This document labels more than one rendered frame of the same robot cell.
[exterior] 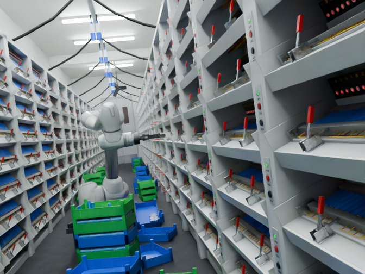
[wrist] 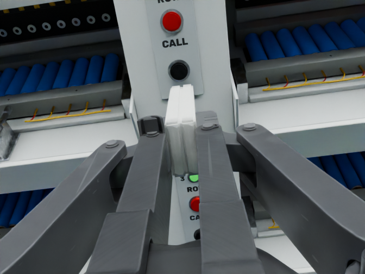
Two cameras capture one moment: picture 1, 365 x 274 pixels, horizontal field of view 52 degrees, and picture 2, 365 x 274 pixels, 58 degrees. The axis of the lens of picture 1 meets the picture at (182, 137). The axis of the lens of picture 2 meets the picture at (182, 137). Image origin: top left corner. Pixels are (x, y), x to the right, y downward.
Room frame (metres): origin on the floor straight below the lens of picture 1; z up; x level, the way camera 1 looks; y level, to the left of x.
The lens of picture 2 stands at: (2.30, 0.28, 0.87)
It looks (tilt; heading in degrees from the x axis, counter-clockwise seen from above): 23 degrees down; 282
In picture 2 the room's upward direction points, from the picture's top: 9 degrees counter-clockwise
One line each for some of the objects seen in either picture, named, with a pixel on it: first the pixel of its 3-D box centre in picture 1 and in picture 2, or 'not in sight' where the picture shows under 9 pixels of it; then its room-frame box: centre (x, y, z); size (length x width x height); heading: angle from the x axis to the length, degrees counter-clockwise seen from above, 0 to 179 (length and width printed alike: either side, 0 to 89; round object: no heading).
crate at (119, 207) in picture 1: (103, 206); not in sight; (2.10, 0.49, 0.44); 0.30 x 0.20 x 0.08; 82
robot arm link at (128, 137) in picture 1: (128, 139); not in sight; (2.30, 0.33, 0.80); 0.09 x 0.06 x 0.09; 8
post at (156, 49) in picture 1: (172, 126); not in sight; (3.76, 0.08, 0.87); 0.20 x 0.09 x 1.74; 98
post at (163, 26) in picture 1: (182, 124); not in sight; (3.06, -0.01, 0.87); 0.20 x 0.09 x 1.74; 98
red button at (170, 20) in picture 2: not in sight; (171, 21); (2.36, -0.01, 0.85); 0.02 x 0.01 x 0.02; 8
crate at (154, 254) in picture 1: (149, 253); not in sight; (2.44, 0.31, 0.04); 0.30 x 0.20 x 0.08; 29
